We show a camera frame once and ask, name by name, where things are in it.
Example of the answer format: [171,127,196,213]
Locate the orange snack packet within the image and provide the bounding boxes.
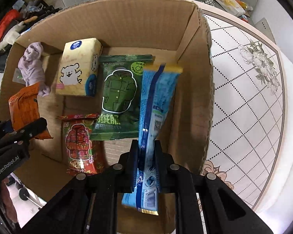
[8,82,41,130]

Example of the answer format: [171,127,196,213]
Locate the red jacket snack packet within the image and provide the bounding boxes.
[58,113,108,176]

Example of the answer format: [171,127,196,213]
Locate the lilac cloth bundle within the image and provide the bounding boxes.
[18,42,51,97]

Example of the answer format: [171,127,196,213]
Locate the green jacket snack packet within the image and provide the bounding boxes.
[90,54,153,141]

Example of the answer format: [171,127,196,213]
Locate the blue yellow long packet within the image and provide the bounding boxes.
[122,63,183,215]

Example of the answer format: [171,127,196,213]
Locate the yellow bear tissue pack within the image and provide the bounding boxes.
[55,37,102,97]

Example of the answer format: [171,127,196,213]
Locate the white goose plush toy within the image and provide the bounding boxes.
[0,16,38,51]

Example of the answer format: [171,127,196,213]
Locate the red plastic bag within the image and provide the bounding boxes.
[0,9,21,39]

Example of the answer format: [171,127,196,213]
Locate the brown cardboard box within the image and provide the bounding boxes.
[0,0,214,201]

